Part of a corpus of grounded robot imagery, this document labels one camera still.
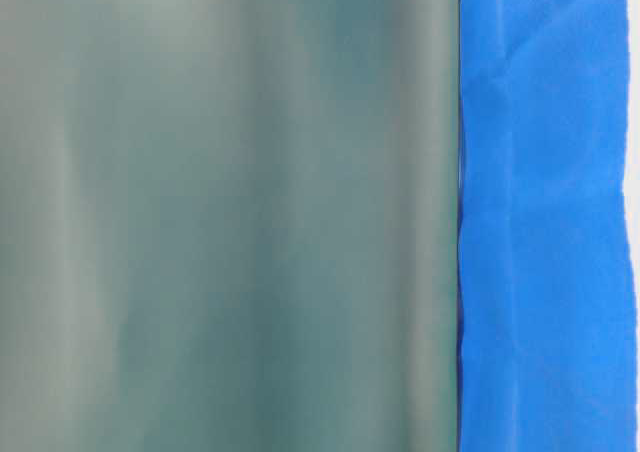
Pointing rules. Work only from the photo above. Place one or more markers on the green backdrop board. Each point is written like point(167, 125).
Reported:
point(228, 225)

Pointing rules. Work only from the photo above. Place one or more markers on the blue table cloth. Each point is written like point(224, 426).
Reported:
point(549, 226)

